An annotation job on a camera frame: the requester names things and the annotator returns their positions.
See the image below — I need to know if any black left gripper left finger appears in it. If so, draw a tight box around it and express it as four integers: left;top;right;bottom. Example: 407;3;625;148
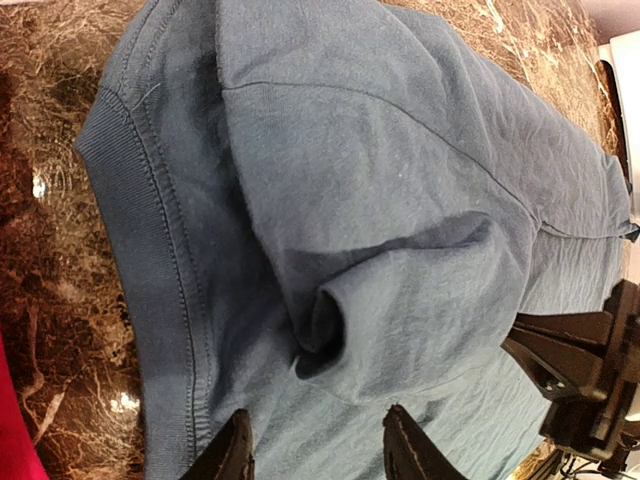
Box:
181;409;255;480

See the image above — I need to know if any folded red t-shirt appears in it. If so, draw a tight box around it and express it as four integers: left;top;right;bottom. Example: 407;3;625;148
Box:
0;344;49;480

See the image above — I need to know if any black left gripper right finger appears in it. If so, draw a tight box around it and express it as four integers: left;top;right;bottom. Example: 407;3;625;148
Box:
383;404;466;480

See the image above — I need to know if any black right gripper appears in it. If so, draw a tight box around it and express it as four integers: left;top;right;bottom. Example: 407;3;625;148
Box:
502;280;639;473

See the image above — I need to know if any blue garment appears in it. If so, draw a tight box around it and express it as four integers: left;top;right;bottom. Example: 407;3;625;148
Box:
77;1;639;479

